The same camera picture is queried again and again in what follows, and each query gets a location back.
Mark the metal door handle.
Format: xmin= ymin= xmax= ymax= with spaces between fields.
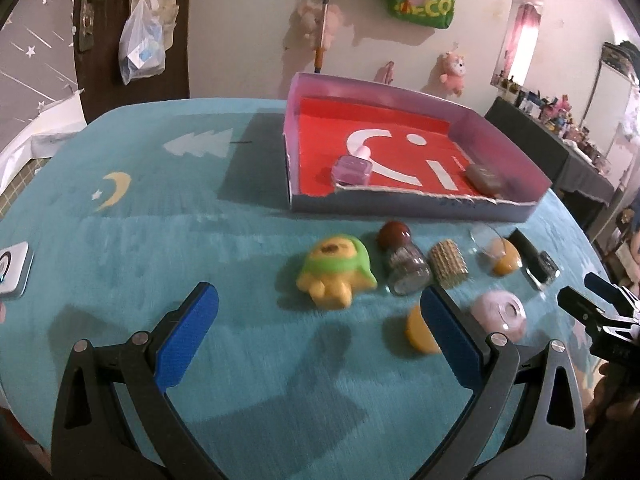
xmin=75 ymin=0 xmax=118 ymax=53

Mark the grey brown stone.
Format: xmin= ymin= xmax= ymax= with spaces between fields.
xmin=465 ymin=162 xmax=506 ymax=196

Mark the dark brown door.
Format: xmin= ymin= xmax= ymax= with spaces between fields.
xmin=72 ymin=0 xmax=191 ymax=126

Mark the glass bottle with brown cap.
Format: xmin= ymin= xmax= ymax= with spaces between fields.
xmin=377 ymin=221 xmax=432 ymax=297

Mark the yellow and green toy figure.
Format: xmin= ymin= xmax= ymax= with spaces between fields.
xmin=296 ymin=235 xmax=377 ymax=311

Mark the person's right hand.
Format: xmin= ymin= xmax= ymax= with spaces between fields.
xmin=586 ymin=360 xmax=640 ymax=428

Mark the bundle of clear plastic bags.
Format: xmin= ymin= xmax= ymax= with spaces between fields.
xmin=127 ymin=0 xmax=181 ymax=53

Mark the pale pink plush toy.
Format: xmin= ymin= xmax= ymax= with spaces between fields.
xmin=295 ymin=0 xmax=343 ymax=51

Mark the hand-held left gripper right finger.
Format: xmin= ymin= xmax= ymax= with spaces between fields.
xmin=419 ymin=285 xmax=587 ymax=480

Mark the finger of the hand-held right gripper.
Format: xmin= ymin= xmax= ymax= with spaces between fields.
xmin=557 ymin=286 xmax=621 ymax=333
xmin=584 ymin=272 xmax=640 ymax=313

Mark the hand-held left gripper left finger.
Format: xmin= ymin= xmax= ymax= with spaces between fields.
xmin=51 ymin=281 xmax=236 ymax=480

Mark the purple nail polish bottle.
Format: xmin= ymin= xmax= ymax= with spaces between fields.
xmin=331 ymin=144 xmax=373 ymax=186

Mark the black rectangular device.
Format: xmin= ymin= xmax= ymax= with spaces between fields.
xmin=507 ymin=228 xmax=562 ymax=292

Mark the white sheet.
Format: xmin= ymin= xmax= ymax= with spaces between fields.
xmin=0 ymin=90 xmax=86 ymax=181

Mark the table with black cloth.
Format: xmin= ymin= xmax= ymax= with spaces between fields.
xmin=484 ymin=96 xmax=616 ymax=221

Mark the wall mirror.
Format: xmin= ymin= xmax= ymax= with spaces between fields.
xmin=489 ymin=0 xmax=546 ymax=88

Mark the orange round fruit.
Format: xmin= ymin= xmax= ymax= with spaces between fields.
xmin=405 ymin=305 xmax=443 ymax=353

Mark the clear plastic bag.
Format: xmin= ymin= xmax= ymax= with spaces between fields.
xmin=118 ymin=0 xmax=168 ymax=86

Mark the orange and white mop stick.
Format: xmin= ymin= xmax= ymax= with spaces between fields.
xmin=314 ymin=0 xmax=335 ymax=75

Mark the red cardboard box tray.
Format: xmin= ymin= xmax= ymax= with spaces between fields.
xmin=282 ymin=72 xmax=553 ymax=223

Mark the row of cosmetic bottles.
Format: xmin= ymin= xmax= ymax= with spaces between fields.
xmin=492 ymin=75 xmax=601 ymax=156

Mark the white square device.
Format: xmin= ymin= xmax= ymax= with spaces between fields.
xmin=0 ymin=241 xmax=35 ymax=297

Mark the white cabinet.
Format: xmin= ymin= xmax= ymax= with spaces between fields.
xmin=597 ymin=42 xmax=640 ymax=171

